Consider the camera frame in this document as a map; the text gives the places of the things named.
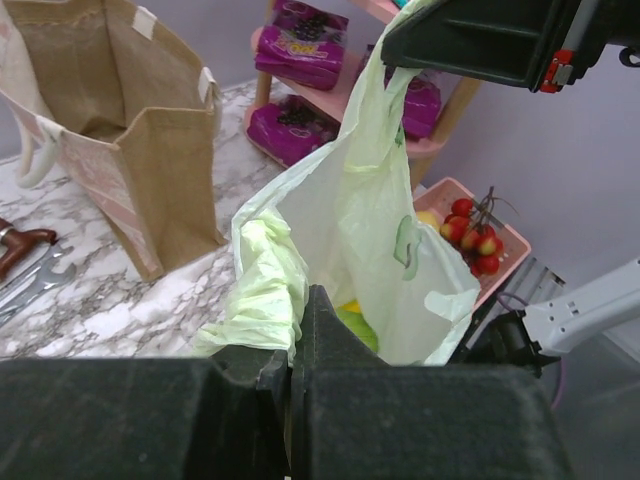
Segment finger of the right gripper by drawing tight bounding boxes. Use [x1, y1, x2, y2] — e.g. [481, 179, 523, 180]
[381, 0, 588, 93]

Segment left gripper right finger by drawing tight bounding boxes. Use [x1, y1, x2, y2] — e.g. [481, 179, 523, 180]
[291, 286, 573, 479]

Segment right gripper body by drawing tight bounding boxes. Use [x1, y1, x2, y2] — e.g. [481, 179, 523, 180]
[574, 0, 639, 70]

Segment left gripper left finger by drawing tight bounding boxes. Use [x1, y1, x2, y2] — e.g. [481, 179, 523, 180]
[1, 346, 289, 479]

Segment green toy cabbage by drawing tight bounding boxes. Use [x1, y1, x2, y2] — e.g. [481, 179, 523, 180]
[336, 308, 379, 353]

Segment light green plastic grocery bag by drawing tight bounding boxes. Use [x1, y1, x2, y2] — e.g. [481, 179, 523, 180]
[192, 42, 482, 369]

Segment yellow toy bananas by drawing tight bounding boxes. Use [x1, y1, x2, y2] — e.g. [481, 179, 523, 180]
[341, 300, 361, 314]

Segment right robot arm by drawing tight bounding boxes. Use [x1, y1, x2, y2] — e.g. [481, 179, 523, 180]
[381, 0, 639, 374]

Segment purple snack bag right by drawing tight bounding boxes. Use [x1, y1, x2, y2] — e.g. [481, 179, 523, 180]
[402, 70, 442, 140]

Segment purple snack bag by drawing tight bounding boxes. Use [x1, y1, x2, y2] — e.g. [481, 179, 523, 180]
[402, 70, 442, 140]
[247, 95, 340, 168]
[255, 1, 349, 91]

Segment purple snack bag top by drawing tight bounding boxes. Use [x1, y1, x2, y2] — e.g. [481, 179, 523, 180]
[255, 1, 349, 91]

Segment purple snack bag left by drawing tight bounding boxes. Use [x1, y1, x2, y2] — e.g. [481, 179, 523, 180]
[247, 95, 340, 168]

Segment brown paper bag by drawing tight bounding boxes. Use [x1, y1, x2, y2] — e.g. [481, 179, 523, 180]
[1, 1, 224, 281]

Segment pink tiered shelf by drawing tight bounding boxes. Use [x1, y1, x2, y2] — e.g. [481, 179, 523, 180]
[243, 0, 484, 191]

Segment pink plastic basket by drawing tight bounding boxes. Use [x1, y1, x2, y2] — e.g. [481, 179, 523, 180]
[413, 177, 531, 311]

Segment red toy cherries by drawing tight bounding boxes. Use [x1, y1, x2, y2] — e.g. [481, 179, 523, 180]
[439, 186, 517, 278]

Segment yellow toy pear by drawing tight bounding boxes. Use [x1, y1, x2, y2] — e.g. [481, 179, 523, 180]
[416, 210, 441, 231]

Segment silver wrench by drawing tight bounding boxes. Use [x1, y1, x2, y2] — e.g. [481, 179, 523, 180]
[1, 243, 76, 326]

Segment brown toy faucet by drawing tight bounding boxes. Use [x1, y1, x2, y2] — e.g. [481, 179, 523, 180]
[0, 218, 58, 280]

